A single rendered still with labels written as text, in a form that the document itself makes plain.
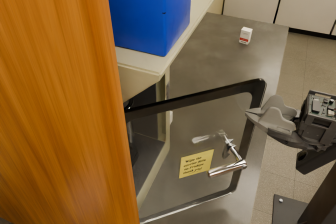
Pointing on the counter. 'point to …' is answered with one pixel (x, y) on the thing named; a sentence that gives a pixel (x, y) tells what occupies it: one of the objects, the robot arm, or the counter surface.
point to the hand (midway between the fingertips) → (251, 116)
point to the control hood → (150, 73)
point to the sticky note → (195, 163)
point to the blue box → (149, 9)
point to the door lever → (240, 163)
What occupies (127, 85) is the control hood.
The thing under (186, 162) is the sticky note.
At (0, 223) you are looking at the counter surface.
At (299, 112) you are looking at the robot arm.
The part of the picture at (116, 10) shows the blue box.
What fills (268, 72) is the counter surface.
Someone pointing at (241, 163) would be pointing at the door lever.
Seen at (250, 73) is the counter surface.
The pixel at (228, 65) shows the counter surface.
